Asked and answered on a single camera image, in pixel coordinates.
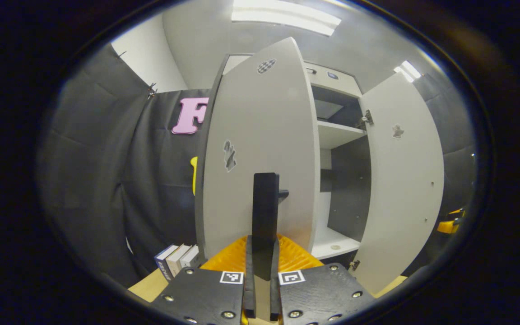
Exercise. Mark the blue book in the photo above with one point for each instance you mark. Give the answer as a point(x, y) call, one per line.
point(164, 266)

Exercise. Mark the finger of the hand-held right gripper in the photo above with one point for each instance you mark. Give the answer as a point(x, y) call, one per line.
point(456, 212)
point(447, 227)

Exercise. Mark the large ceiling light panel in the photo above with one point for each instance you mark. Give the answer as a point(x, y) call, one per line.
point(287, 16)

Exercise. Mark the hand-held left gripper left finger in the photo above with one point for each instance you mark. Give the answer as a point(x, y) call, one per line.
point(249, 293)

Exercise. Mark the grey double-door shoe cabinet body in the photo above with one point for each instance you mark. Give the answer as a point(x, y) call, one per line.
point(345, 189)

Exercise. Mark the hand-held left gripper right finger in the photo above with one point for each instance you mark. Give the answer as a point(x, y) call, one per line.
point(275, 298)

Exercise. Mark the grey shoe cabinet door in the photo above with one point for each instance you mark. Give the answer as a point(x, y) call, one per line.
point(264, 122)
point(404, 180)

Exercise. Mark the white book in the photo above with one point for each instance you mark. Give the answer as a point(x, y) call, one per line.
point(178, 259)
point(190, 258)

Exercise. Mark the small ceiling light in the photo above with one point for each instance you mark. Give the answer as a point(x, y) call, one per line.
point(407, 71)

